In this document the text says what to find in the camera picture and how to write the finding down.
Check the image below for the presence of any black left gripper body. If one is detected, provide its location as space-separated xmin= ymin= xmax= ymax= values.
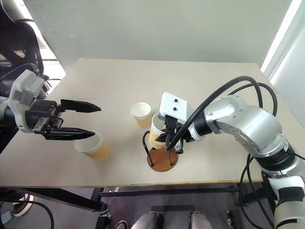
xmin=25 ymin=100 xmax=64 ymax=135

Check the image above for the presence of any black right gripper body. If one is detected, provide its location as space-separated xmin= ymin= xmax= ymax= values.
xmin=163 ymin=115 xmax=184 ymax=155

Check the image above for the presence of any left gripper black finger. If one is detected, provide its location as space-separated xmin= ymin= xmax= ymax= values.
xmin=43 ymin=127 xmax=96 ymax=141
xmin=60 ymin=99 xmax=102 ymax=114

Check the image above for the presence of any ribbed tan paper cup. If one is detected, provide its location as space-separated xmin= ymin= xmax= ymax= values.
xmin=74 ymin=132 xmax=110 ymax=161
xmin=131 ymin=102 xmax=152 ymax=129
xmin=148 ymin=113 xmax=168 ymax=150

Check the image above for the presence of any black office chair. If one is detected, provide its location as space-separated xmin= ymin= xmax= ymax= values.
xmin=0 ymin=0 xmax=46 ymax=98

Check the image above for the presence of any grey rounded shape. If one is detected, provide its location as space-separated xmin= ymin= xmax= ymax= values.
xmin=131 ymin=211 xmax=164 ymax=229
xmin=188 ymin=210 xmax=209 ymax=229

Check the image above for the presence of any dark sneaker white sole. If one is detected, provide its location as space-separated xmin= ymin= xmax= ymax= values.
xmin=12 ymin=194 xmax=34 ymax=217

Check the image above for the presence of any black stand foot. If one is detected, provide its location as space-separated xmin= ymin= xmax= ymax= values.
xmin=94 ymin=201 xmax=112 ymax=229

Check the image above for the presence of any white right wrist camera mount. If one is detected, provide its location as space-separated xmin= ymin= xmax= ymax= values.
xmin=159 ymin=92 xmax=189 ymax=125

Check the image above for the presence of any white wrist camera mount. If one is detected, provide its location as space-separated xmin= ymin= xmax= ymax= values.
xmin=8 ymin=70 xmax=50 ymax=133
xmin=159 ymin=92 xmax=189 ymax=125

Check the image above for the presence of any wire cup holder wooden base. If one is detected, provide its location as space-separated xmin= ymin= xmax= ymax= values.
xmin=142 ymin=130 xmax=179 ymax=173

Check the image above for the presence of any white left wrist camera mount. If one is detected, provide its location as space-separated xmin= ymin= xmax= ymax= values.
xmin=8 ymin=70 xmax=50 ymax=133

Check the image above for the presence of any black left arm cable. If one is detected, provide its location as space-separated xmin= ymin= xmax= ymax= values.
xmin=0 ymin=62 xmax=40 ymax=81

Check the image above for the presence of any black metal table frame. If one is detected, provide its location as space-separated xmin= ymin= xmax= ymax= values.
xmin=0 ymin=182 xmax=277 ymax=229

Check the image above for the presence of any thin black floor cable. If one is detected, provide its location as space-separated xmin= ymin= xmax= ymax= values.
xmin=0 ymin=201 xmax=54 ymax=229

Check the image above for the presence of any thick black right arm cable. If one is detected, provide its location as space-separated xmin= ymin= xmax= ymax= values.
xmin=181 ymin=82 xmax=278 ymax=144
xmin=165 ymin=75 xmax=264 ymax=153

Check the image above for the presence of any thin black robot body cable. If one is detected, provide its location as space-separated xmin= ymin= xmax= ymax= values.
xmin=238 ymin=152 xmax=275 ymax=229

